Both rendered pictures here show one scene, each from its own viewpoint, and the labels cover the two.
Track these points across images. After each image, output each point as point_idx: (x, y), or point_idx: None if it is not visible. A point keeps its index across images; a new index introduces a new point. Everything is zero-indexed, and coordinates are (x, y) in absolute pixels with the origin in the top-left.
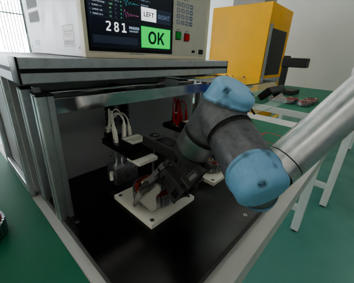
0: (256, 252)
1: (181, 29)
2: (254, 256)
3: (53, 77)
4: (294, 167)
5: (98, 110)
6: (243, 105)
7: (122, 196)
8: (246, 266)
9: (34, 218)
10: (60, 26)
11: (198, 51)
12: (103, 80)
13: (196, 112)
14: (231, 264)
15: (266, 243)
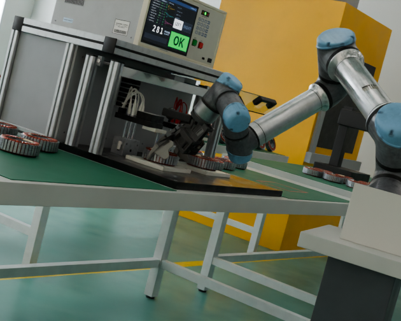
0: (234, 199)
1: (197, 38)
2: (232, 200)
3: (125, 53)
4: (261, 131)
5: None
6: (235, 86)
7: (133, 156)
8: (226, 199)
9: (66, 153)
10: (113, 18)
11: (207, 59)
12: (144, 62)
13: (211, 88)
14: (217, 193)
15: (244, 208)
